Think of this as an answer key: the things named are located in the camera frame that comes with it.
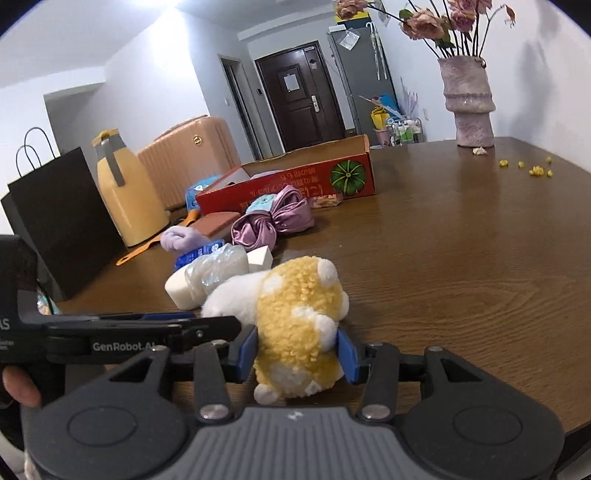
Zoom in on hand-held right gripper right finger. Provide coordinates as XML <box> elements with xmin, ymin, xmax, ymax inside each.
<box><xmin>336</xmin><ymin>329</ymin><xmax>483</xmax><ymax>423</ymax></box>

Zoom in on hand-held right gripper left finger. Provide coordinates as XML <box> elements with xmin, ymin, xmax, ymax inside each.
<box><xmin>108</xmin><ymin>325</ymin><xmax>259</xmax><ymax>423</ymax></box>

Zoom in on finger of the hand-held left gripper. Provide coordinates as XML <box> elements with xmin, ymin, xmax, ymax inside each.
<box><xmin>88</xmin><ymin>312</ymin><xmax>199</xmax><ymax>324</ymax></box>
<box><xmin>44</xmin><ymin>316</ymin><xmax>243</xmax><ymax>352</ymax></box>

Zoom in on yellow and white plush toy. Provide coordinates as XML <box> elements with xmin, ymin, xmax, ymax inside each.
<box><xmin>201</xmin><ymin>256</ymin><xmax>350</xmax><ymax>406</ymax></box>

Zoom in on clear plastic bag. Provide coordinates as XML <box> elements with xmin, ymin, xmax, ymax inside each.
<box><xmin>185</xmin><ymin>243</ymin><xmax>250</xmax><ymax>301</ymax></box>

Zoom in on lavender fuzzy cloth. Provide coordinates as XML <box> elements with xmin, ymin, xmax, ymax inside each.
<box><xmin>160</xmin><ymin>224</ymin><xmax>213</xmax><ymax>254</ymax></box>

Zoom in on purple satin bow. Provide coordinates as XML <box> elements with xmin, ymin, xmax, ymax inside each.
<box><xmin>231</xmin><ymin>185</ymin><xmax>315</xmax><ymax>251</ymax></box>

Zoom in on blue fluffy plush toy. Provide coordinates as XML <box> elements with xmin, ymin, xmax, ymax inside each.
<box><xmin>246</xmin><ymin>194</ymin><xmax>278</xmax><ymax>215</ymax></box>

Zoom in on red cardboard box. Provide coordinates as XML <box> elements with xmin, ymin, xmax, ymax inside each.
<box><xmin>195</xmin><ymin>135</ymin><xmax>376</xmax><ymax>217</ymax></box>

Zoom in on person's left hand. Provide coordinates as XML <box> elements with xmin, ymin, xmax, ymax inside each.
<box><xmin>0</xmin><ymin>367</ymin><xmax>42</xmax><ymax>409</ymax></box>

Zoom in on white foam roll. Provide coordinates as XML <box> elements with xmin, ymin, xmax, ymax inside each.
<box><xmin>165</xmin><ymin>272</ymin><xmax>208</xmax><ymax>311</ymax></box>

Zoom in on small blue packet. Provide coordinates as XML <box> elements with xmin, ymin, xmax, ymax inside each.
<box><xmin>174</xmin><ymin>240</ymin><xmax>225</xmax><ymax>271</ymax></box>

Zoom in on orange shoehorn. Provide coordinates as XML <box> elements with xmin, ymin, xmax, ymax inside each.
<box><xmin>115</xmin><ymin>213</ymin><xmax>201</xmax><ymax>267</ymax></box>

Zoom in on black paper bag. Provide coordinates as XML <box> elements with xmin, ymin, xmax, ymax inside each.
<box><xmin>0</xmin><ymin>128</ymin><xmax>129</xmax><ymax>302</ymax></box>

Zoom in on white makeup sponge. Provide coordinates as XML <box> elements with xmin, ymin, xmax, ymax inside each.
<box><xmin>246</xmin><ymin>246</ymin><xmax>274</xmax><ymax>273</ymax></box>

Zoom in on yellow thermos jug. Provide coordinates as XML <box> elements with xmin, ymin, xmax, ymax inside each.
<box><xmin>91</xmin><ymin>130</ymin><xmax>171</xmax><ymax>247</ymax></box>

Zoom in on blue plastic packet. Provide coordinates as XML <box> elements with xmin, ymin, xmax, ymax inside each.
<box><xmin>185</xmin><ymin>174</ymin><xmax>222</xmax><ymax>210</ymax></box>

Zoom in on peach suitcase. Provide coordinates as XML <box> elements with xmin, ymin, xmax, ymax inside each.
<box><xmin>137</xmin><ymin>115</ymin><xmax>242</xmax><ymax>210</ymax></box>

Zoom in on grey interior door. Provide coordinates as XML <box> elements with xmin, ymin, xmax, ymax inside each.
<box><xmin>218</xmin><ymin>54</ymin><xmax>264</xmax><ymax>160</ymax></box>

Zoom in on white utility cart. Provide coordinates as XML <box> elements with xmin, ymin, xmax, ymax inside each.
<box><xmin>385</xmin><ymin>115</ymin><xmax>426</xmax><ymax>147</ymax></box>

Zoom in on dark brown entrance door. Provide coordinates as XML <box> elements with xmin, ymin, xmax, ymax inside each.
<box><xmin>255</xmin><ymin>41</ymin><xmax>347</xmax><ymax>158</ymax></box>

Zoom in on blue board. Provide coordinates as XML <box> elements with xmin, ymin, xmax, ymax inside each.
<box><xmin>376</xmin><ymin>95</ymin><xmax>402</xmax><ymax>118</ymax></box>

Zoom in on scattered yellow petal bits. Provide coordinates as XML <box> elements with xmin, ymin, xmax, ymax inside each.
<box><xmin>499</xmin><ymin>157</ymin><xmax>555</xmax><ymax>178</ymax></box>

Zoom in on pale pink umbrella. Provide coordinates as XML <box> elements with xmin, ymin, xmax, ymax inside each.
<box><xmin>399</xmin><ymin>78</ymin><xmax>421</xmax><ymax>118</ymax></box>

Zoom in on grey refrigerator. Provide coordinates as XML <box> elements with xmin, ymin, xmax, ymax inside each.
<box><xmin>328</xmin><ymin>18</ymin><xmax>400</xmax><ymax>137</ymax></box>

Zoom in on white hanging umbrella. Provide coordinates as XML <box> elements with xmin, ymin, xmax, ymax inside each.
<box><xmin>367</xmin><ymin>21</ymin><xmax>386</xmax><ymax>81</ymax></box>

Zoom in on dried pink flowers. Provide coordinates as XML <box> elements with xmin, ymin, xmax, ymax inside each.
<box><xmin>335</xmin><ymin>0</ymin><xmax>517</xmax><ymax>60</ymax></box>

